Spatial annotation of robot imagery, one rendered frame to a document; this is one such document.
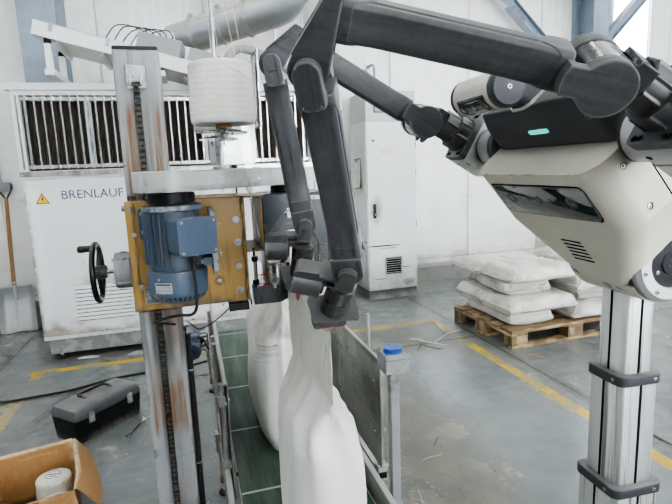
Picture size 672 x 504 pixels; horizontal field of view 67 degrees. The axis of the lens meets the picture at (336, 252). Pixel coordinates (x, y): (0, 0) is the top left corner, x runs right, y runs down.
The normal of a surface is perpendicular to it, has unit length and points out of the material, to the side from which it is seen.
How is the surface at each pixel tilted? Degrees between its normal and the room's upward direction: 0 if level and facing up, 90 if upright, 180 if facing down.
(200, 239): 90
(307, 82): 122
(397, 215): 90
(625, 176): 90
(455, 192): 90
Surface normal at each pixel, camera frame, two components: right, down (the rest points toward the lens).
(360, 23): 0.13, 0.65
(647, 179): 0.23, 0.15
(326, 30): -0.10, 0.66
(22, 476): 0.51, 0.12
